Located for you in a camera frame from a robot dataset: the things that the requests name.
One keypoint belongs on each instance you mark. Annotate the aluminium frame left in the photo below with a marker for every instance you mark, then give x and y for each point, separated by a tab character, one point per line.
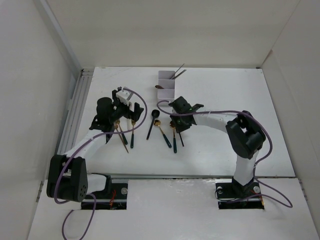
75	108

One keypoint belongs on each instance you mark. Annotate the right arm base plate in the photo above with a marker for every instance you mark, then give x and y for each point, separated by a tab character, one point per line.
237	197

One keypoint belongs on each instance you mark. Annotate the brown wooden chopstick left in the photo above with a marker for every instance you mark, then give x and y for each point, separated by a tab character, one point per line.
122	140

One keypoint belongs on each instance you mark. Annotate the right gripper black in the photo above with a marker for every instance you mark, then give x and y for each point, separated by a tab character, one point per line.
178	128

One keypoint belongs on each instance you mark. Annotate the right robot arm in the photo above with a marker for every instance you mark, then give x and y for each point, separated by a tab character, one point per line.
245	135

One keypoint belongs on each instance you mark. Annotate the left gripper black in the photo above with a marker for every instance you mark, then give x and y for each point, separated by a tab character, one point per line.
133	115

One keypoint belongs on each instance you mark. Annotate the white three-compartment utensil holder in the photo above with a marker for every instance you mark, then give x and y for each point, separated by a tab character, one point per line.
167	92

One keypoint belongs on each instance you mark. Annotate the rose gold fork green handle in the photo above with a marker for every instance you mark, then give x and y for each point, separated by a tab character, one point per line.
117	122

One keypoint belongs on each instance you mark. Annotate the beige plastic spoon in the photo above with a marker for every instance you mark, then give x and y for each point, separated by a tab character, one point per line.
129	124

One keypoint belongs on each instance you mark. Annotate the aluminium rail front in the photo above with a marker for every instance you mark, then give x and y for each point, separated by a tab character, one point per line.
166	177

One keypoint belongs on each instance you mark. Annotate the black spoon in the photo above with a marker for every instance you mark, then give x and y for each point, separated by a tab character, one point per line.
154	114

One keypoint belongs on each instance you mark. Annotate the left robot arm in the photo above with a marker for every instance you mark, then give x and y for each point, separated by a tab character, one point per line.
68	178

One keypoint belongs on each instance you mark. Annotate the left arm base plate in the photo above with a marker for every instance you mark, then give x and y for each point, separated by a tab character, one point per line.
115	198

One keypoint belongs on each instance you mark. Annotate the gold spoon green handle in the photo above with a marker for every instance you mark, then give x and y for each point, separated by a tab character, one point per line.
174	137
157	123

